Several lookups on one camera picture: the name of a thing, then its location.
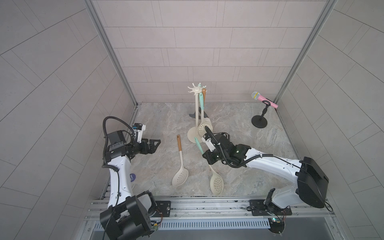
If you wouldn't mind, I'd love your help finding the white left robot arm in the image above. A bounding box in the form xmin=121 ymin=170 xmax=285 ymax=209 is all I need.
xmin=100 ymin=131 xmax=161 ymax=240

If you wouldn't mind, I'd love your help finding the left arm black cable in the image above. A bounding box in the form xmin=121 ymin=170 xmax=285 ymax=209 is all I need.
xmin=101 ymin=116 xmax=136 ymax=160

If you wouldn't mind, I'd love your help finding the pink toy microphone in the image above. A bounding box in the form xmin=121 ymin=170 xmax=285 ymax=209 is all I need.
xmin=252 ymin=92 xmax=278 ymax=109

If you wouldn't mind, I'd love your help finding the cream utensil rack stand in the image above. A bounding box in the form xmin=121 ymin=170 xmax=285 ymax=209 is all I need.
xmin=187 ymin=82 xmax=208 ymax=144

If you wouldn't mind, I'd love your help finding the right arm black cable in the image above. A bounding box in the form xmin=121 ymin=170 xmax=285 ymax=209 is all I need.
xmin=204 ymin=125 xmax=334 ymax=212

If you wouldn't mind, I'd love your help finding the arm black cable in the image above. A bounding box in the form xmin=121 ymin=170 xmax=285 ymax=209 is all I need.
xmin=204 ymin=125 xmax=334 ymax=212
xmin=101 ymin=116 xmax=136 ymax=160

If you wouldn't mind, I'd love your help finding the cream skimmer green handle bottom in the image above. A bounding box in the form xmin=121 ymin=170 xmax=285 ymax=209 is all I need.
xmin=194 ymin=137 xmax=224 ymax=196

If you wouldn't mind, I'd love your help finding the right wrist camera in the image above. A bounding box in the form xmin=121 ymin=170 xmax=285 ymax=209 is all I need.
xmin=202 ymin=133 xmax=216 ymax=152

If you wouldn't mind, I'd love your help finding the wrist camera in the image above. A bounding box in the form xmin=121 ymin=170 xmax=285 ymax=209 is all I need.
xmin=132 ymin=123 xmax=146 ymax=144
xmin=202 ymin=133 xmax=216 ymax=152

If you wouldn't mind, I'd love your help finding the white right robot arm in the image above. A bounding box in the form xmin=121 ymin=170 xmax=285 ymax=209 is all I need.
xmin=201 ymin=133 xmax=332 ymax=214

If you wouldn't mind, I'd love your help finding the black microphone stand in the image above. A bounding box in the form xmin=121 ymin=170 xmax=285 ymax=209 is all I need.
xmin=251 ymin=100 xmax=271 ymax=129

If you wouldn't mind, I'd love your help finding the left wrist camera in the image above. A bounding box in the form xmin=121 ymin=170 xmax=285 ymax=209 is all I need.
xmin=132 ymin=123 xmax=146 ymax=144

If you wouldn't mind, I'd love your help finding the cream skimmer green handle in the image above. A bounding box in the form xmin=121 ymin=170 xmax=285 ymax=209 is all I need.
xmin=194 ymin=137 xmax=224 ymax=196
xmin=198 ymin=88 xmax=213 ymax=137

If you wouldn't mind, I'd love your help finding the blue round sticker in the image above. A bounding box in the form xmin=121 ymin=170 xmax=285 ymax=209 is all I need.
xmin=130 ymin=174 xmax=136 ymax=183

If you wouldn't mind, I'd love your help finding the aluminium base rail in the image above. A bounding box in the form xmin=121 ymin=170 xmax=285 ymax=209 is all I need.
xmin=84 ymin=196 xmax=335 ymax=221

